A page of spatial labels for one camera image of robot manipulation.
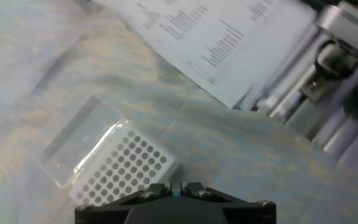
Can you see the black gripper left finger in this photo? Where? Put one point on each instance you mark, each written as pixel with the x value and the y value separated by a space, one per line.
pixel 151 191

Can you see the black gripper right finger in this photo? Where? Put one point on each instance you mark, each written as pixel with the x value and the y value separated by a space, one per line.
pixel 200 191

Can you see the blue pipette tip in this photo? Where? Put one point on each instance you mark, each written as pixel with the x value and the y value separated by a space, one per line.
pixel 176 189

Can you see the white pipette tip rack box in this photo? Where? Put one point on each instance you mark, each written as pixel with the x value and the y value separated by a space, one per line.
pixel 120 161

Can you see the light blue cloth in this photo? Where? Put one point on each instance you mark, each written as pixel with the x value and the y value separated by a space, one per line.
pixel 244 149

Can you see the printed white paper sheet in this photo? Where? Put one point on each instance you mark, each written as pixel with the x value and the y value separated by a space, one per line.
pixel 228 56

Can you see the black clamp bracket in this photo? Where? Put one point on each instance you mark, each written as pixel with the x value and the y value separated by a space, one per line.
pixel 334 60

